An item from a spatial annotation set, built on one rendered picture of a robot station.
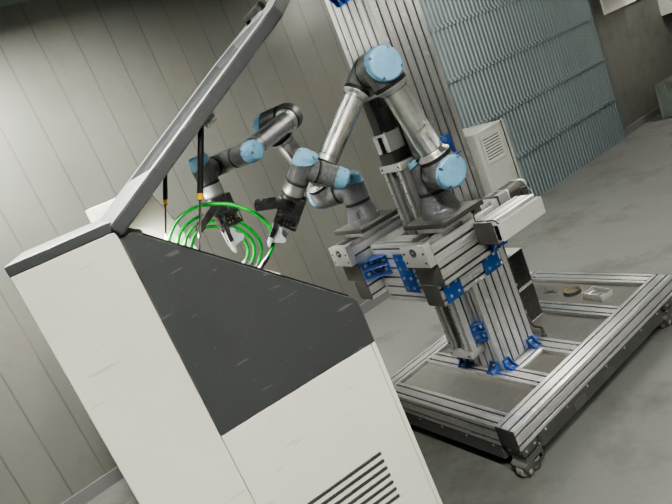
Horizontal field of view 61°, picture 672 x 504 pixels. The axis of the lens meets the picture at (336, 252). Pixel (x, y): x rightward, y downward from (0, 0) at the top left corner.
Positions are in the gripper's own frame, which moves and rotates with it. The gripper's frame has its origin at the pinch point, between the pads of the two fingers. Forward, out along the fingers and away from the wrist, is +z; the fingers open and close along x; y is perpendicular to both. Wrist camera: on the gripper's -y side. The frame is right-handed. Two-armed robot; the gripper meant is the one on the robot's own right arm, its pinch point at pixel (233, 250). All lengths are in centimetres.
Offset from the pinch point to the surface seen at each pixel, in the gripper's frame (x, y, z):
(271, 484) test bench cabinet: -35, -28, 66
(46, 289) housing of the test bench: -35, -57, -18
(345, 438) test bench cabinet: -35, 0, 68
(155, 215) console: 35.0, -14.7, -20.7
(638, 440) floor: -60, 96, 122
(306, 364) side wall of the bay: -35, -2, 38
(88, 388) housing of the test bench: -35, -60, 11
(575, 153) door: 230, 419, 103
